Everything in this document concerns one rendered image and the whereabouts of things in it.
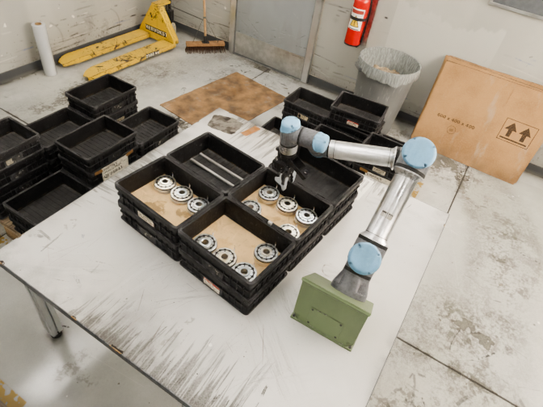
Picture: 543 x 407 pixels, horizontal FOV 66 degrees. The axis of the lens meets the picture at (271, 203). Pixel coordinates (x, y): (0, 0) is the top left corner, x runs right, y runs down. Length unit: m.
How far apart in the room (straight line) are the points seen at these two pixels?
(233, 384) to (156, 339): 0.34
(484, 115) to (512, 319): 1.87
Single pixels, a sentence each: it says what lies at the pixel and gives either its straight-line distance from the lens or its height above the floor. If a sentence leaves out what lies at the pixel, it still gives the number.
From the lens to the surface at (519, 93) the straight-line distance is 4.20.
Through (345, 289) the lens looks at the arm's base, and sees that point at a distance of 1.67.
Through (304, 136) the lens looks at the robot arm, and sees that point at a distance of 1.62.
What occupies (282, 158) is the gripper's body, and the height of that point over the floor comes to 1.15.
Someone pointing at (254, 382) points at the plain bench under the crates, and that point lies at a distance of 1.66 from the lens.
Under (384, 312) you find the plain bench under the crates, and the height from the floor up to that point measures 0.70.
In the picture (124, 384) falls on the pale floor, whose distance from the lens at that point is 2.44.
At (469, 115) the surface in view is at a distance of 4.26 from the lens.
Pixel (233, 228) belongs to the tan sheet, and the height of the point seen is 0.83.
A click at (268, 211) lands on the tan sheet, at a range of 1.98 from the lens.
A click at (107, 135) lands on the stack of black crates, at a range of 3.03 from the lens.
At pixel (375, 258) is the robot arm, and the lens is 1.52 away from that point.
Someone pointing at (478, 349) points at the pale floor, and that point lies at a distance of 2.97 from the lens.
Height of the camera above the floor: 2.22
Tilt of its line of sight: 43 degrees down
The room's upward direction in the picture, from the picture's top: 10 degrees clockwise
